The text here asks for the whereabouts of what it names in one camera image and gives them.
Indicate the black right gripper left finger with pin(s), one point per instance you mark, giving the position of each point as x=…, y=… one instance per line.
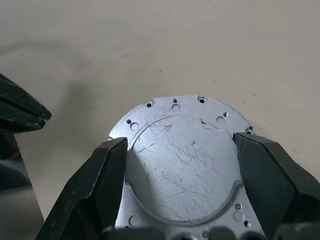
x=85, y=190

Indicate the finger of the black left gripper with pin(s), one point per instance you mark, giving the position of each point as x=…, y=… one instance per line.
x=17, y=96
x=17, y=120

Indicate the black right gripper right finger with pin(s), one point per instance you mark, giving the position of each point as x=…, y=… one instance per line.
x=280, y=185

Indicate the silver round motor lid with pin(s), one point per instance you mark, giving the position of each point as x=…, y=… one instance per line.
x=180, y=162

